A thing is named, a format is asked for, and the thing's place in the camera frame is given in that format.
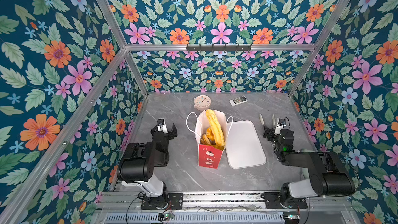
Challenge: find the long yellow fake bread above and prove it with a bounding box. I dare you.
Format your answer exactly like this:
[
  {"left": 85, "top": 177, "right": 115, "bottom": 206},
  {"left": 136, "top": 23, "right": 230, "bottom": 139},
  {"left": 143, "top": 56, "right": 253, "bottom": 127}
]
[{"left": 206, "top": 109, "right": 226, "bottom": 147}]

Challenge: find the red white paper bag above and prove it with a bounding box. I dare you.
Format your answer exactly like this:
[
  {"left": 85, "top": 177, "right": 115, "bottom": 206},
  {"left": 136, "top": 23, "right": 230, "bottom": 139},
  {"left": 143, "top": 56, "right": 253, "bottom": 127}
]
[{"left": 186, "top": 110, "right": 234, "bottom": 169}]

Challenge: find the brown croissant fake bread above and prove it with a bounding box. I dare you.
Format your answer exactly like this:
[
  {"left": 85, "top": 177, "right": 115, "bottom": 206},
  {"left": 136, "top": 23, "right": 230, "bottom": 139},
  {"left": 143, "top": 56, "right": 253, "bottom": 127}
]
[{"left": 201, "top": 134, "right": 212, "bottom": 146}]

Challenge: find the round bundt fake bread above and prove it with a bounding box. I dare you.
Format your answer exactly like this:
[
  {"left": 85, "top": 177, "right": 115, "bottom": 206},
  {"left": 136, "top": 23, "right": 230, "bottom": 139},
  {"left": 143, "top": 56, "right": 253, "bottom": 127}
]
[{"left": 206, "top": 127, "right": 215, "bottom": 142}]

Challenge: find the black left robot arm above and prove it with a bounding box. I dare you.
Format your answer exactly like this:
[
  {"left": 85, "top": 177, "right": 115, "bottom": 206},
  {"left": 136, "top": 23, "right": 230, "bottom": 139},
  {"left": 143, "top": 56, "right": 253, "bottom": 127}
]
[{"left": 117, "top": 119, "right": 178, "bottom": 198}]

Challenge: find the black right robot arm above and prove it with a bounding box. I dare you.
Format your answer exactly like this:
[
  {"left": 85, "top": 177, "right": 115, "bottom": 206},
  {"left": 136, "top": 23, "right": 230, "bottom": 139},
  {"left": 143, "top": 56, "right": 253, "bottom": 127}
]
[{"left": 259, "top": 115, "right": 358, "bottom": 209}]

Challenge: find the white remote control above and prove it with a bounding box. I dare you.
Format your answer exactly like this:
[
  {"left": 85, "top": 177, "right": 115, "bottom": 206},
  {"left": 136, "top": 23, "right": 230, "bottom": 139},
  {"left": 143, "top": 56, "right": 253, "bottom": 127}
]
[{"left": 229, "top": 96, "right": 248, "bottom": 106}]

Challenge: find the white rectangular tray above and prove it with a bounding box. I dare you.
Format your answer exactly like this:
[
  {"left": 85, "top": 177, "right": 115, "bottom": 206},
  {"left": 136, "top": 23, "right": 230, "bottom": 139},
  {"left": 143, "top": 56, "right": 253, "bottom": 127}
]
[{"left": 226, "top": 120, "right": 266, "bottom": 169}]

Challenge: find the pink round clock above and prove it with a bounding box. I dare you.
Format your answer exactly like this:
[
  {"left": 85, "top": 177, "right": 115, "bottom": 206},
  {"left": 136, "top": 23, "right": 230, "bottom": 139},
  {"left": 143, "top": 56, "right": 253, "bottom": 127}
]
[{"left": 194, "top": 95, "right": 211, "bottom": 111}]

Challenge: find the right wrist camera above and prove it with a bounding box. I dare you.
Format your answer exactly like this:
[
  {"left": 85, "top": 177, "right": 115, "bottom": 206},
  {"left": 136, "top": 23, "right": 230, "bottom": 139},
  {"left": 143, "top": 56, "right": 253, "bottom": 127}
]
[{"left": 274, "top": 118, "right": 287, "bottom": 135}]

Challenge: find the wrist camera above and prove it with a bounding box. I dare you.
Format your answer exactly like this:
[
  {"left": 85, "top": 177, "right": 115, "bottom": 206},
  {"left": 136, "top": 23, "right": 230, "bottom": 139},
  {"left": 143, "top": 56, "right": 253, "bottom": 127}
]
[
  {"left": 274, "top": 118, "right": 287, "bottom": 135},
  {"left": 157, "top": 118, "right": 168, "bottom": 134}
]

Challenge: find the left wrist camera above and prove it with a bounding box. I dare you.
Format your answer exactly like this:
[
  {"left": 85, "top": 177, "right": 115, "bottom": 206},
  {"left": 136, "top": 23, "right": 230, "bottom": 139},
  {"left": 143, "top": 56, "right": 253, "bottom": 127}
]
[{"left": 157, "top": 118, "right": 168, "bottom": 134}]

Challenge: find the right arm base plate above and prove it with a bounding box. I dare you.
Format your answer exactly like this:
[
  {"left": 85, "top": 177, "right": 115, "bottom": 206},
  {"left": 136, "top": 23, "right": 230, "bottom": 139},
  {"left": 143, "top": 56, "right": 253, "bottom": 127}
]
[{"left": 260, "top": 192, "right": 308, "bottom": 209}]

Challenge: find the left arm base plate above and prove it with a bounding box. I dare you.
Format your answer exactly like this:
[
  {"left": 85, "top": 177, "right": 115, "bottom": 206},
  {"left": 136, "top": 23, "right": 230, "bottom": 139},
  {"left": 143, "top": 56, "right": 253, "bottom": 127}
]
[{"left": 141, "top": 193, "right": 184, "bottom": 210}]

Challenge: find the black hook rail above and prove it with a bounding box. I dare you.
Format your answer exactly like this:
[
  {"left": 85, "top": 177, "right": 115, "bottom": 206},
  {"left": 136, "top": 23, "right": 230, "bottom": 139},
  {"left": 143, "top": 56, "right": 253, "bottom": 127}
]
[{"left": 186, "top": 44, "right": 252, "bottom": 52}]

